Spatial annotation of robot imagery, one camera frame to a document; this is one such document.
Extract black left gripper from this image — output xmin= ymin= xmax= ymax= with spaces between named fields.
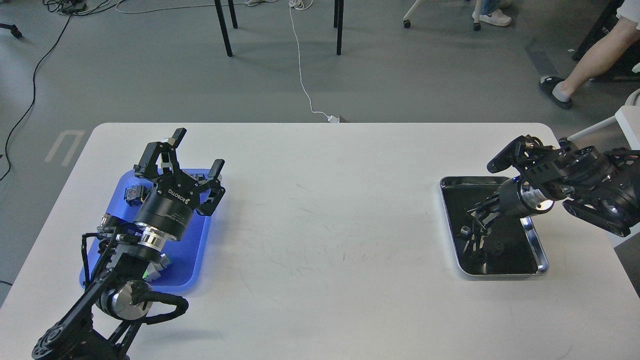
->
xmin=133 ymin=128 xmax=226 ymax=242

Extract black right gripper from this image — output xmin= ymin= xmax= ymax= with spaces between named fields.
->
xmin=460 ymin=177 xmax=554 ymax=256

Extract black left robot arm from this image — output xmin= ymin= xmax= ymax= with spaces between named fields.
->
xmin=31 ymin=128 xmax=226 ymax=360

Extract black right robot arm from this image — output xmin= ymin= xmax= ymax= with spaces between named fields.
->
xmin=459 ymin=135 xmax=639 ymax=253

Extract yellow push button part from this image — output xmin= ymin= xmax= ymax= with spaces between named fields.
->
xmin=123 ymin=184 xmax=149 ymax=207

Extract metal tray black inside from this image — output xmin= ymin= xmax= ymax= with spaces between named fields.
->
xmin=439 ymin=176 xmax=549 ymax=279

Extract blue plastic tray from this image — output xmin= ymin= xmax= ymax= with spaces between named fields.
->
xmin=106 ymin=170 xmax=211 ymax=294

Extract white power adapter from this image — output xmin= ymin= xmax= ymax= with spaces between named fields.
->
xmin=327 ymin=115 xmax=348 ymax=124

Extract white chair at right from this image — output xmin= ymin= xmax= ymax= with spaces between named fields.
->
xmin=567 ymin=89 xmax=640 ymax=153

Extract white sneaker foot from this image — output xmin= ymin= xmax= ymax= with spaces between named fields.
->
xmin=478 ymin=8 xmax=513 ymax=27

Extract walking person legs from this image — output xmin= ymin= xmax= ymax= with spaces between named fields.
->
xmin=539 ymin=0 xmax=640 ymax=109

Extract black table legs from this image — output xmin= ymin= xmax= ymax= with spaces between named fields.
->
xmin=214 ymin=0 xmax=345 ymax=57

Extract white green switch part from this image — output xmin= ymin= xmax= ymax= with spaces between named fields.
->
xmin=142 ymin=253 xmax=172 ymax=282

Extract black cable on floor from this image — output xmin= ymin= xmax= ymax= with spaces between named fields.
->
xmin=0 ymin=0 xmax=113 ymax=182

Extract white cable on floor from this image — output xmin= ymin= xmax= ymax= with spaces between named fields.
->
xmin=288 ymin=0 xmax=333 ymax=121

